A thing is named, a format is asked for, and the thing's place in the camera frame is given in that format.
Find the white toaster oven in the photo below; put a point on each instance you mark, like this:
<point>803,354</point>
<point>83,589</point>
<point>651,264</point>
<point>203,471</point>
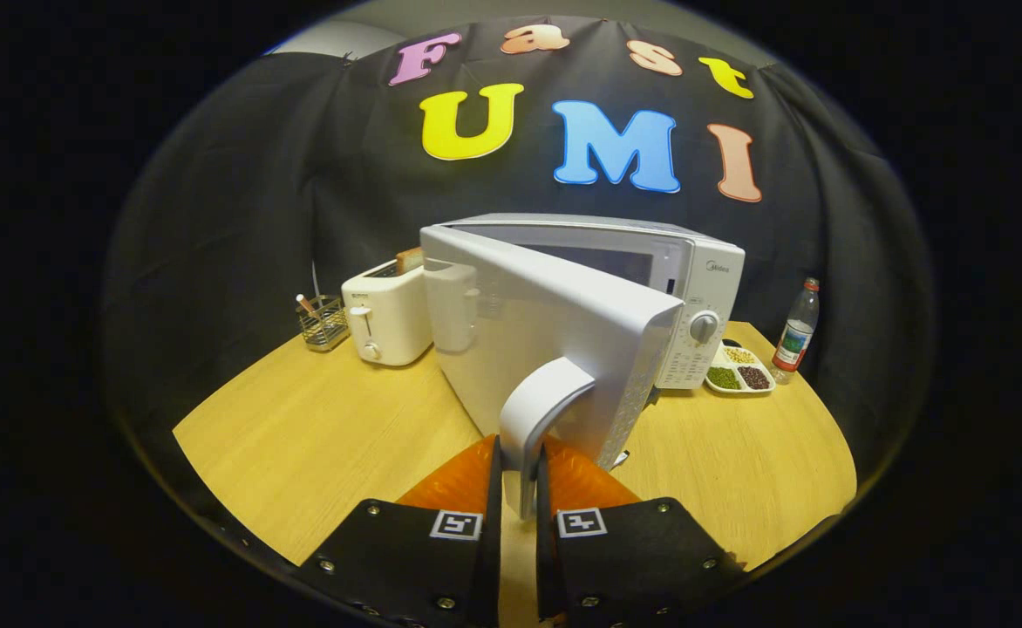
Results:
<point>546,323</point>

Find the clear plastic bottle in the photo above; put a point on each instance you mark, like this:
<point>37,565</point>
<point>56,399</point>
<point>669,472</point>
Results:
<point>794,340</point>

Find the toast slice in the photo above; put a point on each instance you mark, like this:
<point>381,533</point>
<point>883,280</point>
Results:
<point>409,259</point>

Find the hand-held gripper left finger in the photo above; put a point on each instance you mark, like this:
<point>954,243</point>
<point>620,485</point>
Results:
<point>493,497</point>

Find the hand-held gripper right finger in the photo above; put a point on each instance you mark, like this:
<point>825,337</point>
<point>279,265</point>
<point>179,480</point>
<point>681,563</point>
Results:
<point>542,523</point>

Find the white divided dish with beans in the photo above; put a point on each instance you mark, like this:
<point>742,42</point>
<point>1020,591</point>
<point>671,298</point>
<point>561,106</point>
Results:
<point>738,377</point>

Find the white toaster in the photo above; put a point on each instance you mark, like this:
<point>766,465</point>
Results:
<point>393,314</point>

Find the black backdrop cloth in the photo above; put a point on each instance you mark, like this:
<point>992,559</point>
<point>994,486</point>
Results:
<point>241,218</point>

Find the wooden stick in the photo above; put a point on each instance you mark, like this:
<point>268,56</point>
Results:
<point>305,303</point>

